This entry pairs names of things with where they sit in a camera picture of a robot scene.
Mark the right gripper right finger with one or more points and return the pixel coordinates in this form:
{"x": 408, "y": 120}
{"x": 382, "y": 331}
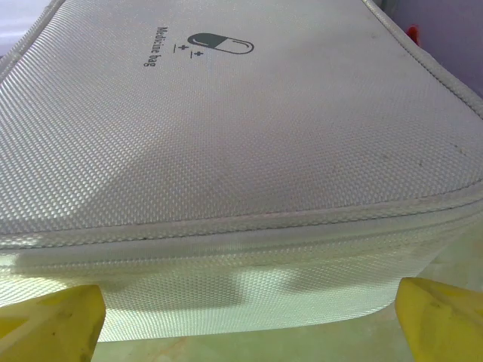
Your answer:
{"x": 445, "y": 324}

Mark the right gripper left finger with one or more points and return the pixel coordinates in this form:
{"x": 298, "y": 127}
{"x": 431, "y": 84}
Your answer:
{"x": 49, "y": 324}

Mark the white plastic container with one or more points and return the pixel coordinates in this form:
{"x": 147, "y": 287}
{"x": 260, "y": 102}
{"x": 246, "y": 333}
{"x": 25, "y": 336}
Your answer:
{"x": 226, "y": 151}

